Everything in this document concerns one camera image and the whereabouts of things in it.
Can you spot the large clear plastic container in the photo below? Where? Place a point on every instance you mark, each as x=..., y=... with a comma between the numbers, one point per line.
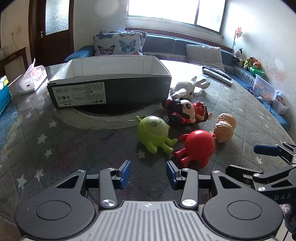
x=266, y=89

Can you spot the yellow green plush toy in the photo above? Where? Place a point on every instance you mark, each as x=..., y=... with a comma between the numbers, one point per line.
x=248, y=63

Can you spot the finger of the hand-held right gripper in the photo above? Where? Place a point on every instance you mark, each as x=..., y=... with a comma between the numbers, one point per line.
x=242, y=175
x=266, y=150

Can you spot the small clear plastic container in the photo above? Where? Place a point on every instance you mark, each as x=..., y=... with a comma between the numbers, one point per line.
x=280, y=104

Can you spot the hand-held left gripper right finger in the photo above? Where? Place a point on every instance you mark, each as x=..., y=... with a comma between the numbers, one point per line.
x=172, y=173

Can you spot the green one-eyed monster toy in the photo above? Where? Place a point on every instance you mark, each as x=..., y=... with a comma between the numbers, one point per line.
x=152, y=129

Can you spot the orange flower stick decoration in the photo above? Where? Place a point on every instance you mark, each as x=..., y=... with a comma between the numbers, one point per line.
x=239, y=32

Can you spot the tan sheep toy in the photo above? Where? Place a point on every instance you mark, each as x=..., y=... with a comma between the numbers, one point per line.
x=224, y=129

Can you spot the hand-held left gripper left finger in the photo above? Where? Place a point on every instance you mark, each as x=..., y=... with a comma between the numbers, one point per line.
x=124, y=173

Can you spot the green plastic bowl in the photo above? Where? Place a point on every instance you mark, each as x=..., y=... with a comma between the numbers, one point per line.
x=257, y=71

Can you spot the white plush rabbit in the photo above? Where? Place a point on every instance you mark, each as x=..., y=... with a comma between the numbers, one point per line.
x=185, y=89

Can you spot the white tissue pack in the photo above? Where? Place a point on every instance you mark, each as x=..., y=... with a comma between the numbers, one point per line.
x=30, y=81

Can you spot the orange fox plush toy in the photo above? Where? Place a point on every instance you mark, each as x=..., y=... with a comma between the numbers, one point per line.
x=257, y=64

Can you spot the blue tissue box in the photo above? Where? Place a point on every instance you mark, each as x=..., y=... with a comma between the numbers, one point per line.
x=4, y=97

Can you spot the black cardboard box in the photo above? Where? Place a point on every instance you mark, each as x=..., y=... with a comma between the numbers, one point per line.
x=129, y=90

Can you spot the red round figure toy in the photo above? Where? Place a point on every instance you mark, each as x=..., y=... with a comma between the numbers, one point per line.
x=200, y=143

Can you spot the black remote control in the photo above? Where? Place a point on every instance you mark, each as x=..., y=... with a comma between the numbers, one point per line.
x=218, y=73

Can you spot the white remote control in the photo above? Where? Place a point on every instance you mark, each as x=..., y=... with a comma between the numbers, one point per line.
x=216, y=77

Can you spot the black-haired red dress doll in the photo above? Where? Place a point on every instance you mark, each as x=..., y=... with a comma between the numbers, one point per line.
x=187, y=109

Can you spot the dark wooden door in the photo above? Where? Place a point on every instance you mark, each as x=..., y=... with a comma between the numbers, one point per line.
x=55, y=46

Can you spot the window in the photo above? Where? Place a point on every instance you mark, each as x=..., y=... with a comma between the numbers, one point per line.
x=173, y=9

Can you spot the white pillow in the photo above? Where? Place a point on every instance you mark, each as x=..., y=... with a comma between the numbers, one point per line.
x=203, y=54

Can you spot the grey star quilted desktop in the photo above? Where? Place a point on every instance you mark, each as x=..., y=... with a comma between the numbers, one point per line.
x=57, y=143

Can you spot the blue sofa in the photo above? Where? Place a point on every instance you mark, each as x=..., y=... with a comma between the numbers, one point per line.
x=161, y=44

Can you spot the butterfly print pillow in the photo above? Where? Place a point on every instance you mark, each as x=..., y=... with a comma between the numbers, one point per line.
x=144, y=38
x=115, y=44

